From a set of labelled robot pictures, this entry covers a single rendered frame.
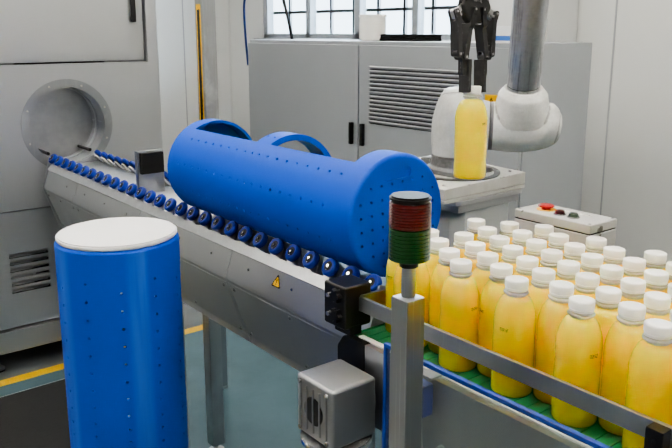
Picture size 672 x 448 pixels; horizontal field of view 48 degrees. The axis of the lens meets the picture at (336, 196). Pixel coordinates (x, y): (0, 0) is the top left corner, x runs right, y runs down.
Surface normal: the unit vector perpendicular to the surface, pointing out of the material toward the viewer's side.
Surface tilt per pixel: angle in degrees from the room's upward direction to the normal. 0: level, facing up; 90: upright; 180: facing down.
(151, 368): 90
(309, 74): 90
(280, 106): 90
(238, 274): 71
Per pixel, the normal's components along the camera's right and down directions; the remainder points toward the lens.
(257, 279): -0.74, -0.20
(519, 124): -0.18, 0.48
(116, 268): 0.26, 0.21
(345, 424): 0.62, 0.17
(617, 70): -0.77, 0.14
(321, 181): -0.67, -0.40
